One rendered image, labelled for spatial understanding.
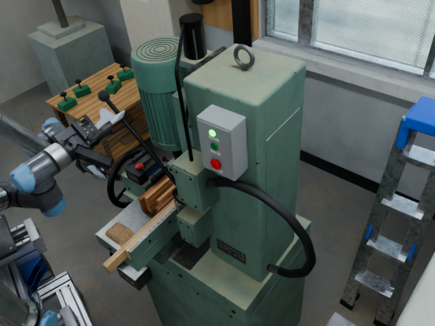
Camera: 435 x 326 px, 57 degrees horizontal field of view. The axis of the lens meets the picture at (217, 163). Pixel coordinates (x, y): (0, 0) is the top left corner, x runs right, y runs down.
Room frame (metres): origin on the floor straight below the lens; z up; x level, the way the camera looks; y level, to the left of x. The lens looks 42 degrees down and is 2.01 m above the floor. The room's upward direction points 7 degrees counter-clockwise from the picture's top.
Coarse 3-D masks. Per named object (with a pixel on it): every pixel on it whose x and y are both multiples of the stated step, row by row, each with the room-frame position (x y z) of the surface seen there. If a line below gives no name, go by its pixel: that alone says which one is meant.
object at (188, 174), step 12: (180, 156) 0.82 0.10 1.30; (180, 168) 0.78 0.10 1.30; (192, 168) 0.77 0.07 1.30; (204, 168) 0.76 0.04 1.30; (180, 180) 0.78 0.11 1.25; (192, 180) 0.75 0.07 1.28; (204, 180) 0.76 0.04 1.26; (180, 192) 0.79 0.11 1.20; (192, 192) 0.75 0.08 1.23; (204, 192) 0.75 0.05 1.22; (216, 192) 0.79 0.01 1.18; (192, 204) 0.76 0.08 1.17; (204, 204) 0.75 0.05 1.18
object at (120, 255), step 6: (168, 204) 0.98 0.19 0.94; (162, 210) 0.96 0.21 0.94; (156, 216) 0.93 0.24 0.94; (150, 222) 0.91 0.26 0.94; (144, 228) 0.88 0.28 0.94; (138, 234) 0.86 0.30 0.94; (132, 240) 0.84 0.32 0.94; (120, 252) 0.80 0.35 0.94; (114, 258) 0.78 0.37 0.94; (120, 258) 0.79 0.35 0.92; (108, 264) 0.76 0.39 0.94; (114, 264) 0.77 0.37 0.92; (108, 270) 0.75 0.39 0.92
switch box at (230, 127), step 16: (208, 112) 0.76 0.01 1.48; (224, 112) 0.75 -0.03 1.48; (208, 128) 0.72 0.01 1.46; (224, 128) 0.69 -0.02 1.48; (240, 128) 0.71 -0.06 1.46; (208, 144) 0.72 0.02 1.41; (224, 144) 0.69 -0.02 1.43; (240, 144) 0.70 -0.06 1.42; (208, 160) 0.73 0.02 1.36; (224, 160) 0.70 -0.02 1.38; (240, 160) 0.70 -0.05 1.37; (224, 176) 0.70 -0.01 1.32
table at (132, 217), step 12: (132, 204) 1.04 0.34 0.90; (120, 216) 0.99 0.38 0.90; (132, 216) 0.98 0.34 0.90; (144, 216) 0.97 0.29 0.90; (108, 228) 0.94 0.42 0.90; (132, 228) 0.92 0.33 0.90; (108, 240) 0.88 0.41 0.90; (168, 240) 0.89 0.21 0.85; (144, 252) 0.81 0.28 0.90; (156, 252) 0.85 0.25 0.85; (132, 264) 0.79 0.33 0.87; (144, 264) 0.80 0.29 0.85
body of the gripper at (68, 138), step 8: (88, 120) 0.98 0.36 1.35; (72, 128) 0.96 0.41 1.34; (80, 128) 0.95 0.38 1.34; (88, 128) 0.97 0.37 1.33; (96, 128) 0.97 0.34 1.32; (56, 136) 0.92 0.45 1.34; (64, 136) 0.93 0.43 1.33; (72, 136) 0.94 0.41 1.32; (80, 136) 0.94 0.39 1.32; (88, 136) 0.94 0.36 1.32; (64, 144) 0.90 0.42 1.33; (72, 144) 0.92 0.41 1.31; (80, 144) 0.92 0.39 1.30; (88, 144) 0.92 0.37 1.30; (96, 144) 0.98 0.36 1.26; (72, 152) 0.89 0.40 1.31; (72, 160) 0.88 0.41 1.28
